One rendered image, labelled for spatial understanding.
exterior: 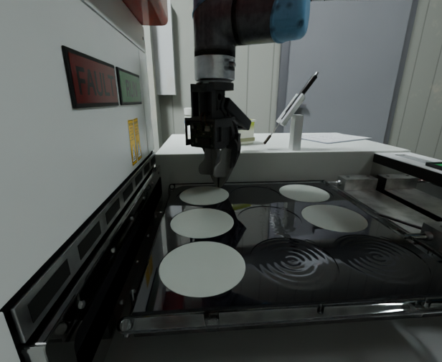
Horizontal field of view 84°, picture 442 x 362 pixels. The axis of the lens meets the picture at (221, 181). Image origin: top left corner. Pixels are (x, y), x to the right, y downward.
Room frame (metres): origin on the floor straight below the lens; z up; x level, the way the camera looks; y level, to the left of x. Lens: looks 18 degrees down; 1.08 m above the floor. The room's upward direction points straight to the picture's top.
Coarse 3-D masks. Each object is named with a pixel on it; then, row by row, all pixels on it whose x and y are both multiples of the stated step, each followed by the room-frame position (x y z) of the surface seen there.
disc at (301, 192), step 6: (288, 186) 0.51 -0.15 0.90; (294, 186) 0.51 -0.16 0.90; (300, 186) 0.51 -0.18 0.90; (306, 186) 0.51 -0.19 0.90; (312, 186) 0.51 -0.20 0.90; (282, 192) 0.47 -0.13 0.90; (288, 192) 0.47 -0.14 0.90; (294, 192) 0.47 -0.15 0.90; (300, 192) 0.47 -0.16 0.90; (306, 192) 0.47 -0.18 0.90; (312, 192) 0.47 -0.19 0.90; (318, 192) 0.47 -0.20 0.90; (324, 192) 0.48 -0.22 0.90; (294, 198) 0.44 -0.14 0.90; (300, 198) 0.44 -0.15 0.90; (306, 198) 0.44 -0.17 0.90; (312, 198) 0.44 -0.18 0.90; (318, 198) 0.44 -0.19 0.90; (324, 198) 0.44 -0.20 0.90
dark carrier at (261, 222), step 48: (240, 192) 0.48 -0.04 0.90; (336, 192) 0.48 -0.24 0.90; (192, 240) 0.29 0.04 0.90; (240, 240) 0.29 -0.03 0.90; (288, 240) 0.30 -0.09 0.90; (336, 240) 0.30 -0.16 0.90; (384, 240) 0.30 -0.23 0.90; (144, 288) 0.20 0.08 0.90; (240, 288) 0.20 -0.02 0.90; (288, 288) 0.20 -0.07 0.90; (336, 288) 0.20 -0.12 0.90; (384, 288) 0.20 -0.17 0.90; (432, 288) 0.20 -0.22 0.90
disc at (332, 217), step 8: (304, 208) 0.40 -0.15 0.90; (312, 208) 0.40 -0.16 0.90; (320, 208) 0.40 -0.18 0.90; (328, 208) 0.40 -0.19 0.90; (336, 208) 0.40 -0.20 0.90; (344, 208) 0.40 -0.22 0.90; (304, 216) 0.37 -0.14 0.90; (312, 216) 0.37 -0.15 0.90; (320, 216) 0.37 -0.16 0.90; (328, 216) 0.37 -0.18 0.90; (336, 216) 0.37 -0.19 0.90; (344, 216) 0.37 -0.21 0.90; (352, 216) 0.37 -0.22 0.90; (360, 216) 0.37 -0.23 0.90; (320, 224) 0.34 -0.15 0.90; (328, 224) 0.34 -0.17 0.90; (336, 224) 0.34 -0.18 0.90; (344, 224) 0.34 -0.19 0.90; (352, 224) 0.34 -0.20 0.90; (360, 224) 0.34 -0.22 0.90
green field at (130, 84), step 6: (120, 72) 0.36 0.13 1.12; (120, 78) 0.35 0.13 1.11; (126, 78) 0.38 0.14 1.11; (132, 78) 0.42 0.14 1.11; (138, 78) 0.46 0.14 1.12; (126, 84) 0.38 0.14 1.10; (132, 84) 0.41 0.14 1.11; (138, 84) 0.45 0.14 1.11; (126, 90) 0.38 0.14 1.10; (132, 90) 0.41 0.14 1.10; (138, 90) 0.45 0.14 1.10; (126, 96) 0.37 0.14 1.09; (132, 96) 0.40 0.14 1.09; (138, 96) 0.45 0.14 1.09
